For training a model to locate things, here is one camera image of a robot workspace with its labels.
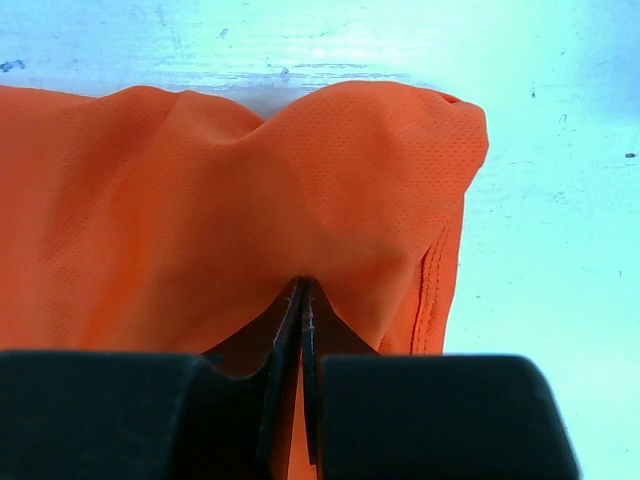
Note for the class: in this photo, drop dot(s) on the orange t-shirt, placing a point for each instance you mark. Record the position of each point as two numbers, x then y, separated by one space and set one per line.
154 221

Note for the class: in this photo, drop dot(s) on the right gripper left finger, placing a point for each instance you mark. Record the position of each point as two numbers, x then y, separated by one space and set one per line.
224 414

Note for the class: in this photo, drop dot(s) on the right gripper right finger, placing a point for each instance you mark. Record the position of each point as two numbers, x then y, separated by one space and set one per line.
374 416

